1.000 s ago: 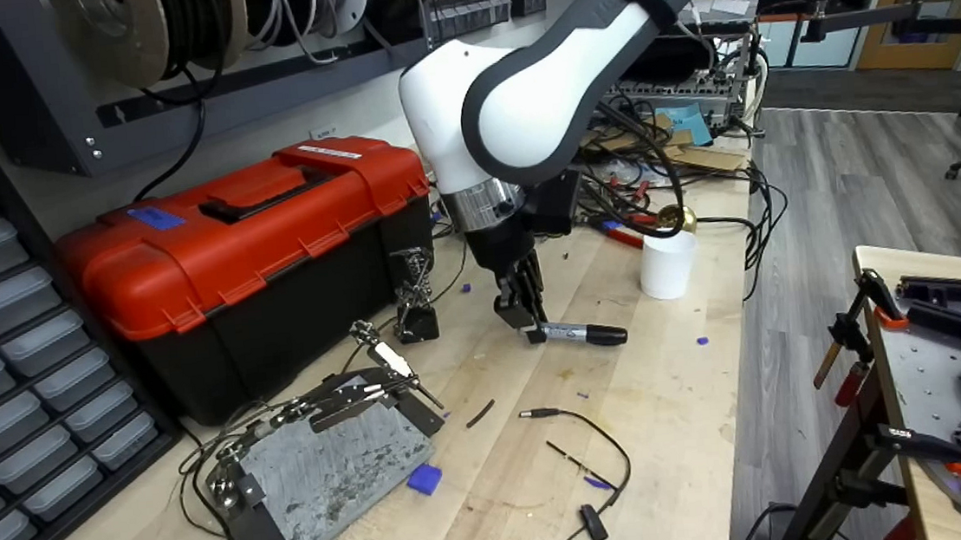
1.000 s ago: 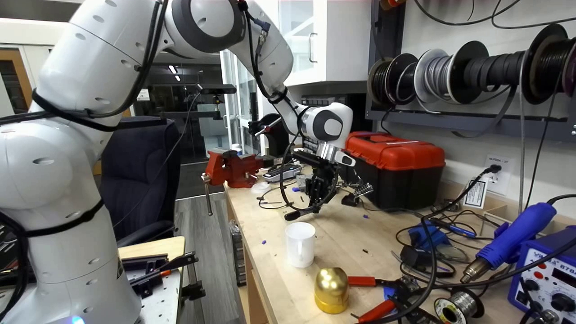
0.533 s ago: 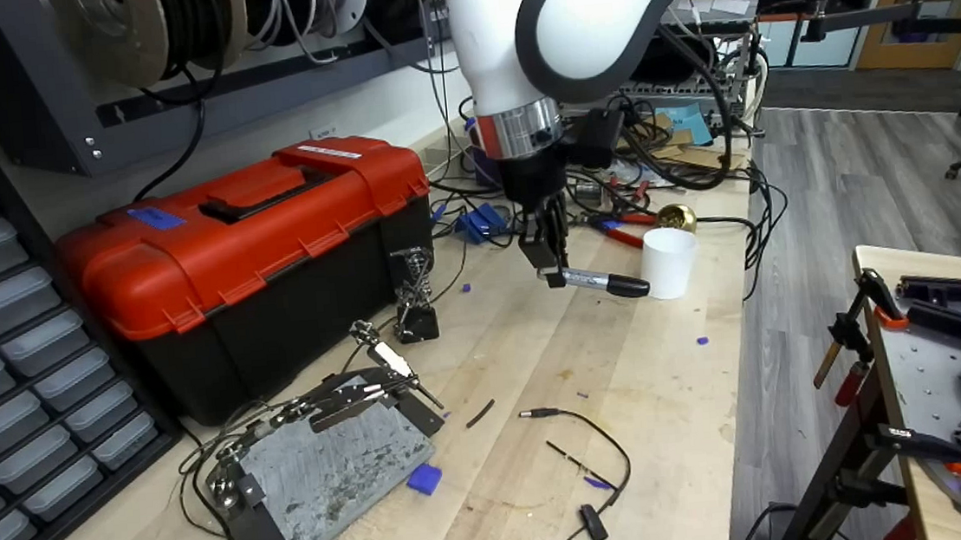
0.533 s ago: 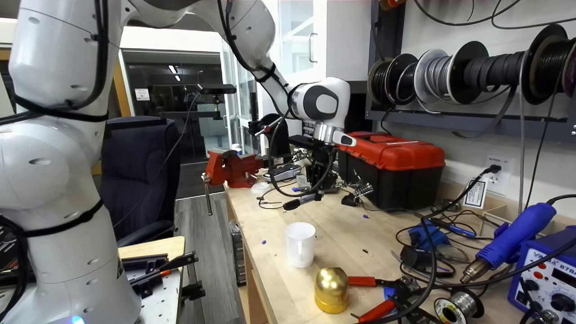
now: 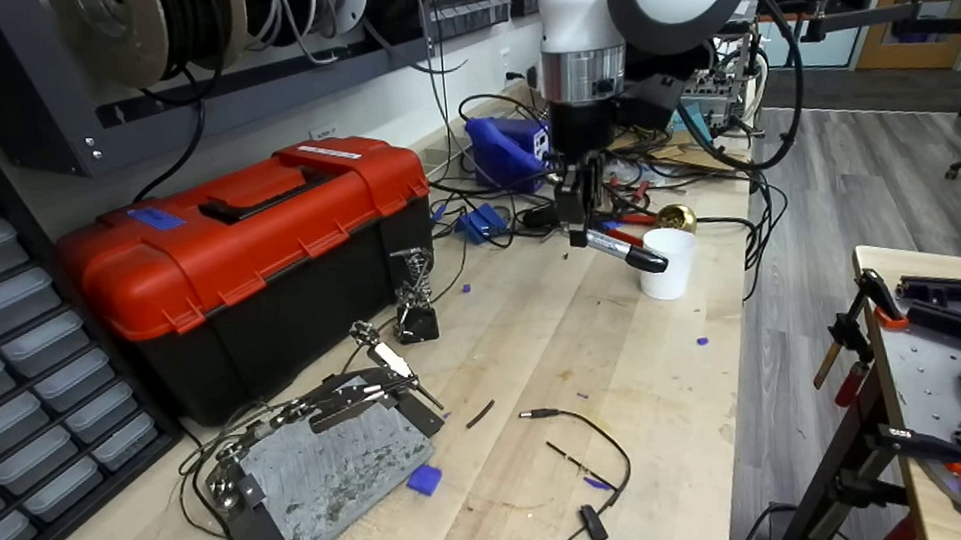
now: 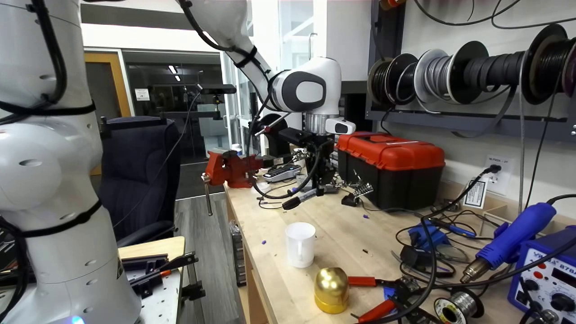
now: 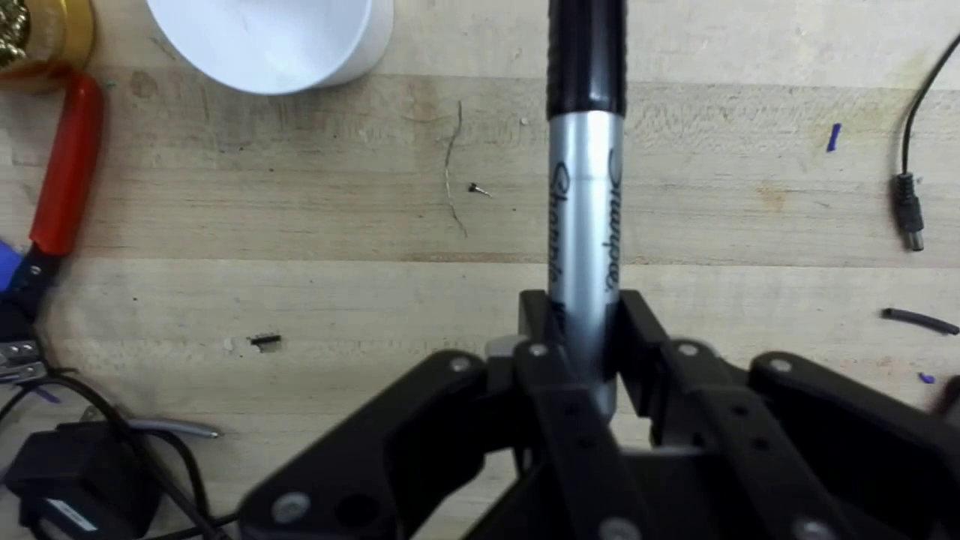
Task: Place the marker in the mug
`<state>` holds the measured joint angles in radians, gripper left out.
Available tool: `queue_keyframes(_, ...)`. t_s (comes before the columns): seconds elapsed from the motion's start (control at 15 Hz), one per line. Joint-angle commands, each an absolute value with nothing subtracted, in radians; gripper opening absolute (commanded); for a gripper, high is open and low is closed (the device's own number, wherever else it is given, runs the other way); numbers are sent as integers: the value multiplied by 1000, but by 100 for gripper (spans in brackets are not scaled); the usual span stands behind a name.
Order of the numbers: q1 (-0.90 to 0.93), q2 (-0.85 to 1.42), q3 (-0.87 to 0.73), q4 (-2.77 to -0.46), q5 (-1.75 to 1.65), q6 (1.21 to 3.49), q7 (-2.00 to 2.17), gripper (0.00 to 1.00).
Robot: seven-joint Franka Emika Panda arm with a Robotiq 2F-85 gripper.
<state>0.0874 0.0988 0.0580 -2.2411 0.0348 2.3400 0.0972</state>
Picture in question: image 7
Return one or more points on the white mug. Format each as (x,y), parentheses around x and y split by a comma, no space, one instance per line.
(277,41)

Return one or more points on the black and silver marker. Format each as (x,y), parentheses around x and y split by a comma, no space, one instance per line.
(586,210)

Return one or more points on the small black component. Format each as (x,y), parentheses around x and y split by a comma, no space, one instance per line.
(265,341)

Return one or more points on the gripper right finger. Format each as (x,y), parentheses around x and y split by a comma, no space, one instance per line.
(795,442)

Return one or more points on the blue object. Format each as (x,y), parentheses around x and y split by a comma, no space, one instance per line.
(7,264)

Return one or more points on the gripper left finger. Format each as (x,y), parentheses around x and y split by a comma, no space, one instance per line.
(420,442)

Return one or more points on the small screw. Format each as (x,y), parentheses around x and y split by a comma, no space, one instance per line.
(480,190)

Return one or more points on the brass wool tip cleaner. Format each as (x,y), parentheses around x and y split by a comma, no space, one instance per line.
(37,37)

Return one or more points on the black power adapter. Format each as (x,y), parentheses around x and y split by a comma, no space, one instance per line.
(79,476)

